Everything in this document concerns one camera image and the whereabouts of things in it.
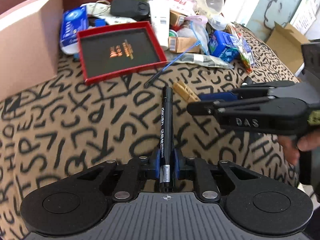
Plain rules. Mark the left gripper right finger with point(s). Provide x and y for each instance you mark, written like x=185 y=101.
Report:
x=184 y=166

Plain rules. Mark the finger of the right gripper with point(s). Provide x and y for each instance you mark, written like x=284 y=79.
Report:
x=210 y=107
x=246 y=91

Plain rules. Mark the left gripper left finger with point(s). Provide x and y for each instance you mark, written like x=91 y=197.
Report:
x=150 y=165

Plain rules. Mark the black marker pen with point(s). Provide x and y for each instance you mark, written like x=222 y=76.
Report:
x=165 y=139

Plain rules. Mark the red black tray box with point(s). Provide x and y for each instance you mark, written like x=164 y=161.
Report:
x=115 y=50

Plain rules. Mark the clear grey plastic packet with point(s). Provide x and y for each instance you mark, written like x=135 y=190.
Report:
x=203 y=61

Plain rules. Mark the person's right hand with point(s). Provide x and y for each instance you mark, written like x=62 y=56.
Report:
x=292 y=149

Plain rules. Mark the wooden clothespin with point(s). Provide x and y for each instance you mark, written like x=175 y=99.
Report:
x=185 y=92

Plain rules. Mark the colourful snack packet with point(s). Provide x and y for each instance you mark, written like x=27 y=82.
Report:
x=243 y=48

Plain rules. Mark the blue tissue pack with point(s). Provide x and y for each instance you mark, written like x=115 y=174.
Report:
x=222 y=45

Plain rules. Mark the brown cardboard box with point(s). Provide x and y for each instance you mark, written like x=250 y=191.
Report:
x=286 y=42

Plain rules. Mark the blue black stick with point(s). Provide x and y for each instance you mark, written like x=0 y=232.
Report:
x=158 y=74

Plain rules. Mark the small tan cardboard box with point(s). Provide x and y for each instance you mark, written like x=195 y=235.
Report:
x=180 y=44

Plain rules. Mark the clear zip bag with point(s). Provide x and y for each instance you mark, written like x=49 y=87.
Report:
x=193 y=27

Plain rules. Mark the white red printed packet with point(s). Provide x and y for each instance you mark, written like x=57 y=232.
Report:
x=184 y=7

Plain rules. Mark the white cosmetic tube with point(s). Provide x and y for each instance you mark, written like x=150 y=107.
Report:
x=160 y=18

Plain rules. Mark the black pouch case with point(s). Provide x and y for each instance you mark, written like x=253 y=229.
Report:
x=137 y=10

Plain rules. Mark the white perforated insole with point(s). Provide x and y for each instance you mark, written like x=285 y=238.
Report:
x=101 y=11

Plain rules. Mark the blue medicine box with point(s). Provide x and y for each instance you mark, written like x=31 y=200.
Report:
x=73 y=21

